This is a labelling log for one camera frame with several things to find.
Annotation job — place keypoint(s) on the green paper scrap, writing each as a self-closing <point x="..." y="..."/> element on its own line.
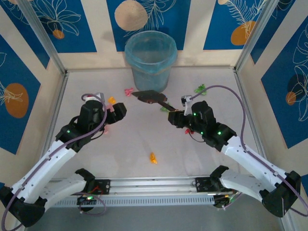
<point x="200" y="89"/>
<point x="163" y="108"/>

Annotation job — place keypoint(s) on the black hand brush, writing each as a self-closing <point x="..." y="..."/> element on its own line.
<point x="149" y="96"/>

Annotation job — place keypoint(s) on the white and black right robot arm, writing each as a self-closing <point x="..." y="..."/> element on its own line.
<point x="252" y="163"/>

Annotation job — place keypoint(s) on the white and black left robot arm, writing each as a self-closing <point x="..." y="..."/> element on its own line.
<point x="48" y="166"/>

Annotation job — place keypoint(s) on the red crumpled paper scrap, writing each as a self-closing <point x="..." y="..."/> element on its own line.
<point x="188" y="132"/>

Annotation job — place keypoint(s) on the orange crumpled paper scrap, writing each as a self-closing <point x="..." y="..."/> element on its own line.
<point x="112" y="100"/>
<point x="153" y="158"/>

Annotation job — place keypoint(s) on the pink crumpled paper scrap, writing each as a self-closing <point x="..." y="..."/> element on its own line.
<point x="128" y="92"/>

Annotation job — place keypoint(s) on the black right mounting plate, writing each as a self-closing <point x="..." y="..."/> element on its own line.
<point x="203" y="184"/>

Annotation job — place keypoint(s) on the black mounting plate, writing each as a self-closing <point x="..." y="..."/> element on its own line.
<point x="103" y="186"/>
<point x="203" y="184"/>

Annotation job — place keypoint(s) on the trash bin with blue liner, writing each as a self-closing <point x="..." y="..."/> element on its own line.
<point x="150" y="69"/>

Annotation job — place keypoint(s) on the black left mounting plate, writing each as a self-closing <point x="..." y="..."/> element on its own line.
<point x="103" y="186"/>

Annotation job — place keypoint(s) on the left controller board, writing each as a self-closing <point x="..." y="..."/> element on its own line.
<point x="86" y="199"/>

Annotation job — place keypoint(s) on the controller board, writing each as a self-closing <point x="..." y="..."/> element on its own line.
<point x="223" y="201"/>
<point x="86" y="199"/>

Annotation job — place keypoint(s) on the right controller board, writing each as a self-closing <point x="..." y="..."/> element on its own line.
<point x="223" y="201"/>

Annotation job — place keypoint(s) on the aluminium table side rail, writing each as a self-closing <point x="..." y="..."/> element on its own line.
<point x="247" y="108"/>
<point x="59" y="101"/>

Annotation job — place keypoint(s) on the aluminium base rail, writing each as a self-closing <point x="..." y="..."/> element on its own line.
<point x="154" y="184"/>

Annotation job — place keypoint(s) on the aluminium frame post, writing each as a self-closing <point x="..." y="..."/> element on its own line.
<point x="257" y="33"/>
<point x="41" y="33"/>

